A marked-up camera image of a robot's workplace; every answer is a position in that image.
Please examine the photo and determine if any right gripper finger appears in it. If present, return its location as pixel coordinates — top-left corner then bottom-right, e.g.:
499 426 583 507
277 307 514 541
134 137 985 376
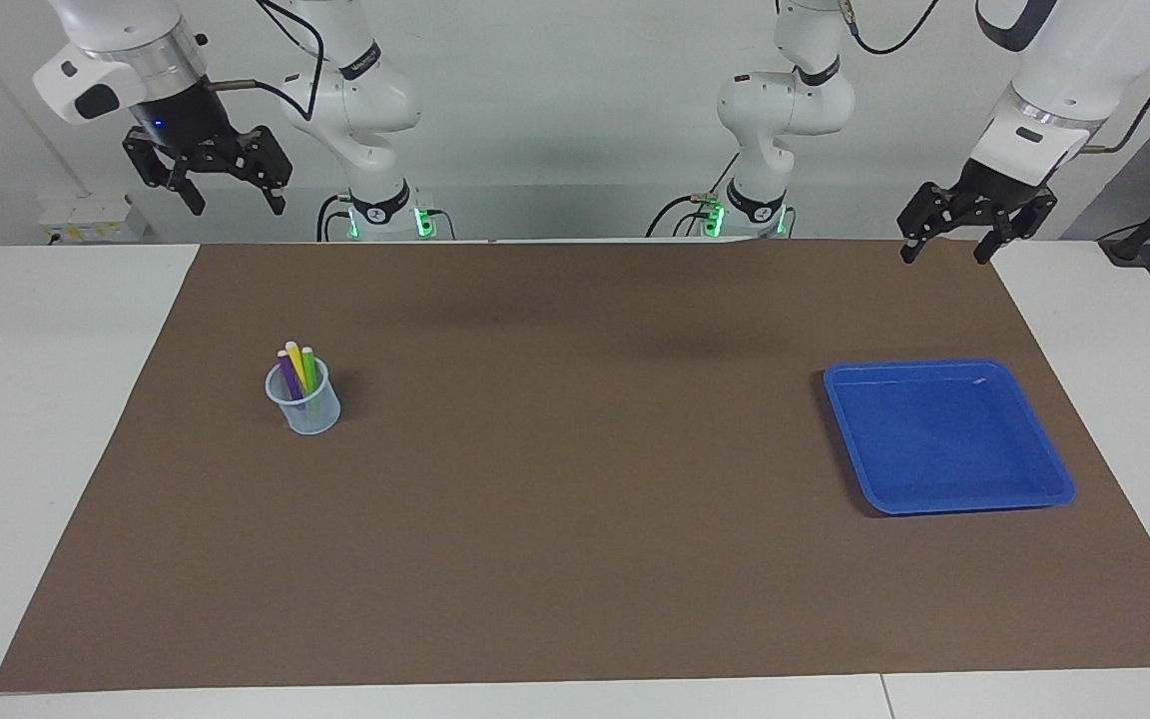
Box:
234 125 294 217
122 130 208 217

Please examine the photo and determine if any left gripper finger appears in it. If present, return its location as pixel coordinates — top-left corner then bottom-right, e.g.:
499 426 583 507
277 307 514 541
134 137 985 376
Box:
896 182 967 266
973 193 1058 267

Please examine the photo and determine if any blue plastic tray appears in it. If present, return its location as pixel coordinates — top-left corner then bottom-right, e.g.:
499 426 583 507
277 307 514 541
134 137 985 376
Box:
823 359 1076 517

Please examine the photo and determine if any white power strip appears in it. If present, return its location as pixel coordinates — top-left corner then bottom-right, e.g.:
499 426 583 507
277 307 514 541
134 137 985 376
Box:
38 195 150 244

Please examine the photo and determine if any clear plastic cup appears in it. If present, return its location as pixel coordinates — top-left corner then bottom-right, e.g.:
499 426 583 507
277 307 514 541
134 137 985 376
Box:
265 358 342 437

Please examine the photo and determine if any brown table mat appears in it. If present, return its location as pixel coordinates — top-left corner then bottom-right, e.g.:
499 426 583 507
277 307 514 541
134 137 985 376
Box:
0 240 1150 694

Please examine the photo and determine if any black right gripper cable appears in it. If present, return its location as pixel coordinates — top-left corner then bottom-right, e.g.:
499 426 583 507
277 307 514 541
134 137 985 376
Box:
204 0 327 123

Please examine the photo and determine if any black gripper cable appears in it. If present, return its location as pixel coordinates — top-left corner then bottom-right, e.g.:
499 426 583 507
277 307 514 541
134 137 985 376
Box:
840 0 1150 157
204 0 327 123

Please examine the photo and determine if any black base cable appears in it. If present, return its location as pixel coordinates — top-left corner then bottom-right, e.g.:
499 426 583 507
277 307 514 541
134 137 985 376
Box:
314 193 357 242
646 150 742 239

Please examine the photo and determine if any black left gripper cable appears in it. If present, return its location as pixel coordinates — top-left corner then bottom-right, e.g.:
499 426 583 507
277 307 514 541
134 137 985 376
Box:
840 0 1150 157

